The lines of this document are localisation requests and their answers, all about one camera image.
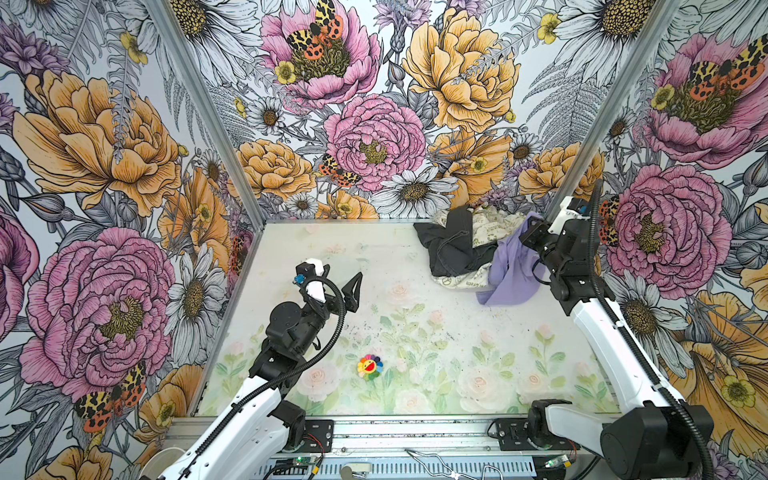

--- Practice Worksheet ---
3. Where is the metal wire hook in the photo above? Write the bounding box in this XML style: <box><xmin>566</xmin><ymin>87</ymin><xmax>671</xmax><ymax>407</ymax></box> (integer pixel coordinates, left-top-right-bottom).
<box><xmin>405</xmin><ymin>449</ymin><xmax>504</xmax><ymax>480</ymax></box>

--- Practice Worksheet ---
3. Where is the purple cloth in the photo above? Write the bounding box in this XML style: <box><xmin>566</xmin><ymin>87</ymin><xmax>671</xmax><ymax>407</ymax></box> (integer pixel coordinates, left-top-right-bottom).
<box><xmin>476</xmin><ymin>212</ymin><xmax>546</xmax><ymax>306</ymax></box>

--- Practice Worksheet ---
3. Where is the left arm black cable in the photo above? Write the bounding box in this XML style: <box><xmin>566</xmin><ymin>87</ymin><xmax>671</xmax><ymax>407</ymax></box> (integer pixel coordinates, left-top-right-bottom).
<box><xmin>179</xmin><ymin>272</ymin><xmax>348</xmax><ymax>480</ymax></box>

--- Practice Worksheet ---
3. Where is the white paper cup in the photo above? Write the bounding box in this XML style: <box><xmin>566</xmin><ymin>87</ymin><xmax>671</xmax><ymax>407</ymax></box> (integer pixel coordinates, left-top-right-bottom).
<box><xmin>140</xmin><ymin>447</ymin><xmax>185</xmax><ymax>479</ymax></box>

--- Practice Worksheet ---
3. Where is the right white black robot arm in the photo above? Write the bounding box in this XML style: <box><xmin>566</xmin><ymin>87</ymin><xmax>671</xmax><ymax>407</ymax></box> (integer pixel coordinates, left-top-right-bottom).
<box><xmin>521</xmin><ymin>196</ymin><xmax>715</xmax><ymax>479</ymax></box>

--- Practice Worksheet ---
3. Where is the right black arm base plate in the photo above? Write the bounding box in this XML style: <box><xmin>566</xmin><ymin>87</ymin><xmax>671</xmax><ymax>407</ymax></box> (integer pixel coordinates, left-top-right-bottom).
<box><xmin>486</xmin><ymin>417</ymin><xmax>577</xmax><ymax>452</ymax></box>

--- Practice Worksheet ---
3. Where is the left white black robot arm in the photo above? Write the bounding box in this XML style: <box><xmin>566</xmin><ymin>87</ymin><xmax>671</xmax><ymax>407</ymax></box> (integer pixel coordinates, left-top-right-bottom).
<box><xmin>156</xmin><ymin>259</ymin><xmax>363</xmax><ymax>479</ymax></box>

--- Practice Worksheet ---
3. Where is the white green printed cloth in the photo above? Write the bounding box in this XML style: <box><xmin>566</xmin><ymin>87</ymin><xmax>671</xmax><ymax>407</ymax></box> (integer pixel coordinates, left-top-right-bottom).
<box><xmin>432</xmin><ymin>206</ymin><xmax>525</xmax><ymax>292</ymax></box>

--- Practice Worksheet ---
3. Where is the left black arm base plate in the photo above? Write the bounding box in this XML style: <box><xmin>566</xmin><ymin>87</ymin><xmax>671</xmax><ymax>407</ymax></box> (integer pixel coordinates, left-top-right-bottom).
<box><xmin>284</xmin><ymin>418</ymin><xmax>335</xmax><ymax>454</ymax></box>

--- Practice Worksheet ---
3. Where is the aluminium front rail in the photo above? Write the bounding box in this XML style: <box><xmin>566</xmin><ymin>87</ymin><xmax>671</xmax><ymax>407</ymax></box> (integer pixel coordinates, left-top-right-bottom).
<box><xmin>161</xmin><ymin>413</ymin><xmax>619</xmax><ymax>460</ymax></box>

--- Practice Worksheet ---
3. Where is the black cloth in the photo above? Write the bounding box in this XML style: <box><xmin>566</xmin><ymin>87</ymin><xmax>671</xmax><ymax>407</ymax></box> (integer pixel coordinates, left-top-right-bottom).
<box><xmin>413</xmin><ymin>207</ymin><xmax>498</xmax><ymax>277</ymax></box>

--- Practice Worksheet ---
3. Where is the rainbow flower sticker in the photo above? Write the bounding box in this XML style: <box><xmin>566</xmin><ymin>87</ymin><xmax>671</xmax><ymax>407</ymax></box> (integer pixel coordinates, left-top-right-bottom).
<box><xmin>357</xmin><ymin>354</ymin><xmax>383</xmax><ymax>381</ymax></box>

